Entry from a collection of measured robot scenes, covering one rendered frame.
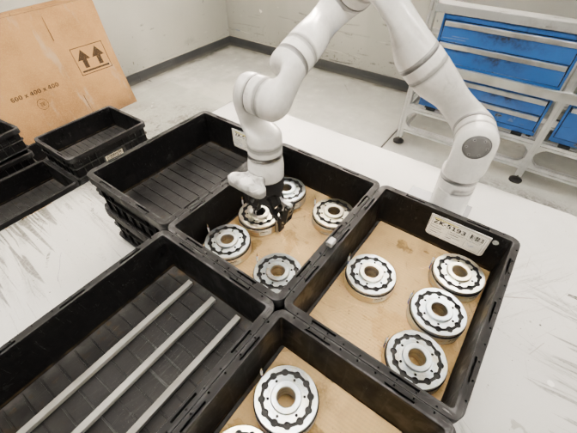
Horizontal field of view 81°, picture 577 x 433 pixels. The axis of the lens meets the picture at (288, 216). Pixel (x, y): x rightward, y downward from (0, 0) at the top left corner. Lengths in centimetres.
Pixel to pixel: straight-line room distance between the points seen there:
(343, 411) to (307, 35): 63
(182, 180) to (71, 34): 246
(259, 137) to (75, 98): 276
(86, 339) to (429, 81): 84
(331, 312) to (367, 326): 7
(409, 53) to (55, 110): 285
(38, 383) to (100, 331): 12
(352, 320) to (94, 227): 80
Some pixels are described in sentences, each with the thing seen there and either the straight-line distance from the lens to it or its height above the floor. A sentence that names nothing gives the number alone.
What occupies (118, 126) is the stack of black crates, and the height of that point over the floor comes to 49.
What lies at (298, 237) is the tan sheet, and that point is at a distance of 81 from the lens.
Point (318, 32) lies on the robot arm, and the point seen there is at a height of 124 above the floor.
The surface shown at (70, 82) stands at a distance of 331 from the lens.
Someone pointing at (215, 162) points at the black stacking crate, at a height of 83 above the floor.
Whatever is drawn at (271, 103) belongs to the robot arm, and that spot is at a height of 118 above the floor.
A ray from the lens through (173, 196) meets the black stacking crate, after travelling 97.
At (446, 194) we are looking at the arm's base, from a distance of 96.
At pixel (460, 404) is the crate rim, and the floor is 93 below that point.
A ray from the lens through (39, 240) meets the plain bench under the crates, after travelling 121.
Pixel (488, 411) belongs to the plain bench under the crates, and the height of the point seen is 70.
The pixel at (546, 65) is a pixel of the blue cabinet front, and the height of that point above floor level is 72.
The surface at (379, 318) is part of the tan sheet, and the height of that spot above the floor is 83.
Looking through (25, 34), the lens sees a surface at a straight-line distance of 323.
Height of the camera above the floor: 144
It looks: 45 degrees down
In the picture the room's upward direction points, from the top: straight up
